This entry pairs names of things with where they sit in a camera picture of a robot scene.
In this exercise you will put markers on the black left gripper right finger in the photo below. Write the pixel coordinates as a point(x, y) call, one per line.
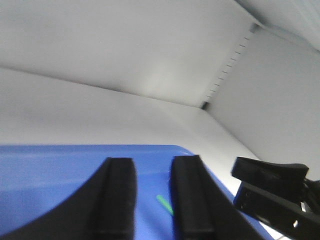
point(201, 211)

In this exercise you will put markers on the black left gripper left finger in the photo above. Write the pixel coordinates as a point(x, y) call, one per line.
point(103, 208)

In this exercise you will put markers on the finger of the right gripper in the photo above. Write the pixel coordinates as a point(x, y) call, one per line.
point(278, 213)
point(273, 177)

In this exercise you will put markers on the green plastic spoon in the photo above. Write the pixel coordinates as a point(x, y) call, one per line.
point(165, 204)

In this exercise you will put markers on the blue plastic tray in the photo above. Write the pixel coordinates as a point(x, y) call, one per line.
point(36, 178)

